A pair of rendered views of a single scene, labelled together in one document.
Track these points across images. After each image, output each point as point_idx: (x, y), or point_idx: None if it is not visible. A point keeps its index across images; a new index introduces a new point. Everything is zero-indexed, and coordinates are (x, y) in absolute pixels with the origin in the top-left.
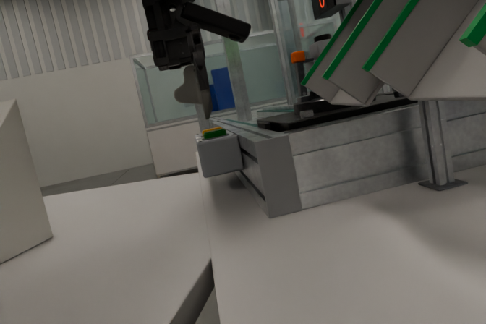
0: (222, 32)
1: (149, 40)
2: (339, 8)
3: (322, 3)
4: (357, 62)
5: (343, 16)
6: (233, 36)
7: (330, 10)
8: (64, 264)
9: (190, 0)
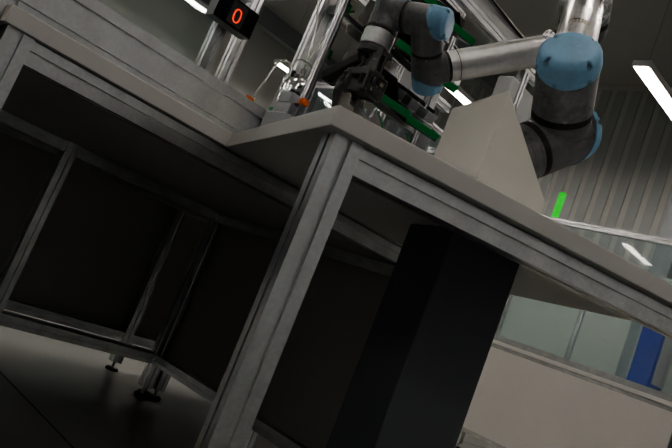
0: (340, 76)
1: (383, 81)
2: (232, 32)
3: (236, 20)
4: None
5: (221, 34)
6: (336, 82)
7: (234, 30)
8: None
9: (362, 54)
